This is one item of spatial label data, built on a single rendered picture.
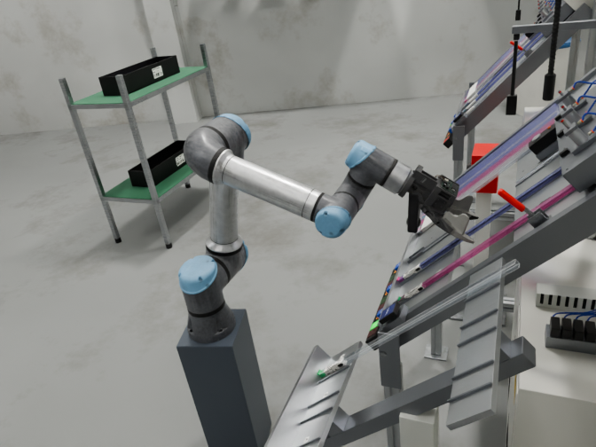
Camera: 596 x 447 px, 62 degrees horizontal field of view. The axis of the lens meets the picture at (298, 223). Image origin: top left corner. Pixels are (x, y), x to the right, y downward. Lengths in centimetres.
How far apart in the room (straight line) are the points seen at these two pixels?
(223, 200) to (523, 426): 96
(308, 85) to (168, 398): 426
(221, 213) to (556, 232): 88
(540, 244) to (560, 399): 40
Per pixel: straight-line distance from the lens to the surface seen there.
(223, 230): 150
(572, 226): 103
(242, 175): 121
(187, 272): 149
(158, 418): 220
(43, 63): 691
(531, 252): 106
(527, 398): 131
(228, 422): 179
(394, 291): 135
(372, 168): 121
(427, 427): 95
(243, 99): 599
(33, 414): 250
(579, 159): 104
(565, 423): 136
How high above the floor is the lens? 154
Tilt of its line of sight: 28 degrees down
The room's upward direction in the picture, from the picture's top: 8 degrees counter-clockwise
